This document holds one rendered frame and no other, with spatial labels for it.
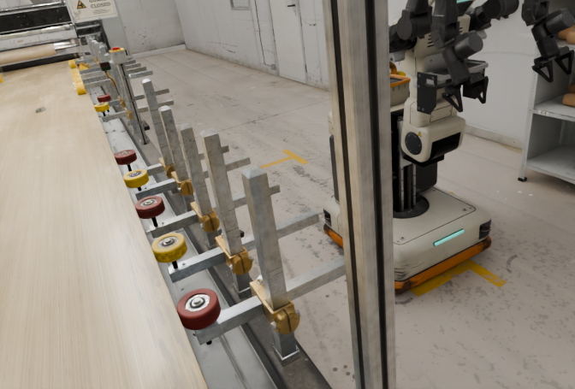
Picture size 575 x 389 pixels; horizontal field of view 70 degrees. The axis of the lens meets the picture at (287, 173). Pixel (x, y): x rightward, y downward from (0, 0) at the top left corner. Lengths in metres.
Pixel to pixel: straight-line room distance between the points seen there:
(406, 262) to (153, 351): 1.38
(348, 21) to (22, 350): 0.81
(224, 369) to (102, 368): 0.37
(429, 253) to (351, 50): 1.75
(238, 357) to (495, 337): 1.22
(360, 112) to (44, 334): 0.76
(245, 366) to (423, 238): 1.18
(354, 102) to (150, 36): 11.62
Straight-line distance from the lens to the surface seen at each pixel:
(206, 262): 1.10
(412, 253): 1.97
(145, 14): 11.90
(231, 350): 1.14
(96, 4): 5.40
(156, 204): 1.25
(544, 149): 3.32
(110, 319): 0.91
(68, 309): 0.99
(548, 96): 3.16
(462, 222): 2.17
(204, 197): 1.25
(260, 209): 0.73
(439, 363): 1.89
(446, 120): 1.90
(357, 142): 0.37
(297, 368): 0.97
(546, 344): 2.06
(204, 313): 0.82
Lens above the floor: 1.45
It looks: 26 degrees down
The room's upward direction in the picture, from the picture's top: 8 degrees counter-clockwise
